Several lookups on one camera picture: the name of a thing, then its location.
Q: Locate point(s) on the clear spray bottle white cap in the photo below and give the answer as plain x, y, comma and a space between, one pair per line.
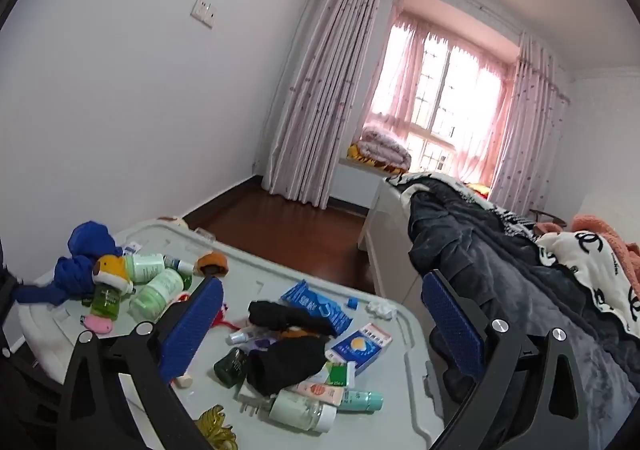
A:
240, 337

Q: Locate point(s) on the window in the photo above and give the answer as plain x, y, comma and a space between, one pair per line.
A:
442, 94

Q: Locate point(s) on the blue white medicine box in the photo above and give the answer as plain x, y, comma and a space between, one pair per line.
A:
357, 347

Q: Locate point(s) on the white black printed blanket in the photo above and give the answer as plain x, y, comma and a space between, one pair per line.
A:
590, 270

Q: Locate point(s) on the brown knit pouch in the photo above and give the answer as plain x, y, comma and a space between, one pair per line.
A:
210, 262

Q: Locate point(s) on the brown plush toy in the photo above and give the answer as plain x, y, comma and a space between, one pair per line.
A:
112, 266

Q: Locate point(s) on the black cloth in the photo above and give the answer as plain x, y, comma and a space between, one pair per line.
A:
285, 317
285, 365

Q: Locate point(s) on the white bed frame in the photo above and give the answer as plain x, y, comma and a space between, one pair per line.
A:
390, 240

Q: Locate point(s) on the wooden chair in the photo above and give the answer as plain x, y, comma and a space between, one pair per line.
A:
547, 215

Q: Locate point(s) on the teal tube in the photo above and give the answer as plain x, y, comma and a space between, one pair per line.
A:
362, 400

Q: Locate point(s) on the small white blue tube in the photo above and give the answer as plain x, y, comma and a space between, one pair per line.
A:
132, 249

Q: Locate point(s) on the yellow striped blanket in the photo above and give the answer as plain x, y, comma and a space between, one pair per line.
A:
357, 153

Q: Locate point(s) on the green white tube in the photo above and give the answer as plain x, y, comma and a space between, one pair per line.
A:
340, 375

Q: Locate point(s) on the sheer pink curtain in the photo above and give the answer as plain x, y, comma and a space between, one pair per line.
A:
395, 79

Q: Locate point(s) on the orange fluffy blanket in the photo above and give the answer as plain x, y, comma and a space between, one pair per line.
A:
595, 225

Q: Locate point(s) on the folded pink quilt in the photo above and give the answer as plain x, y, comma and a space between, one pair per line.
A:
385, 144

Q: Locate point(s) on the pink dotted curtain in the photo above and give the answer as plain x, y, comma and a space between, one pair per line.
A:
530, 129
320, 104

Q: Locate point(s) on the dark green glass bottle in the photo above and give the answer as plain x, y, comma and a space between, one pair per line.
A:
230, 367

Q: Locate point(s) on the large green bottle white label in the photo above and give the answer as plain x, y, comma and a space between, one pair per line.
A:
155, 295

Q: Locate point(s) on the blue cloth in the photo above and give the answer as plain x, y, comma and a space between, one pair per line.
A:
85, 240

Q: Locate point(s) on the white crumpled tissue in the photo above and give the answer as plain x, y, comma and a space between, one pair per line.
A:
382, 309

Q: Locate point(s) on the blue wet wipe packet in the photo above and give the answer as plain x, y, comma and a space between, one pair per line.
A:
315, 305

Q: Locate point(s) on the small purple box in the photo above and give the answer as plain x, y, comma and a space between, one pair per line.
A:
265, 345

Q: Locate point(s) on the white tube orange label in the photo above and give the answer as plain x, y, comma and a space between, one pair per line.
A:
315, 392

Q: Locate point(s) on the pink oval nail clipper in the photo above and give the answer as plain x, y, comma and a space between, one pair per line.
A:
97, 323

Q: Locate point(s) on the clear plastic cup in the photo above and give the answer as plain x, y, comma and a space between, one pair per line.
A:
204, 234

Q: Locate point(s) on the small cream cylinder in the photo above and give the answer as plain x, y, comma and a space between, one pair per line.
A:
182, 380

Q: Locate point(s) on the white round jar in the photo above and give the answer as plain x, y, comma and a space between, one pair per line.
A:
300, 412

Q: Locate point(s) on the blue bottle cap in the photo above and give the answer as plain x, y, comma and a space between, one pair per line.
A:
352, 303

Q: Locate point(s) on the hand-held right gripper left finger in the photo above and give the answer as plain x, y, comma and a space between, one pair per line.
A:
192, 330

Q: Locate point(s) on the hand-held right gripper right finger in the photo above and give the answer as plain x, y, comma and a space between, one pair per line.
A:
452, 325

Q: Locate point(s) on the small white vial dark cap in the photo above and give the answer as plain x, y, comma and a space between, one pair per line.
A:
177, 264

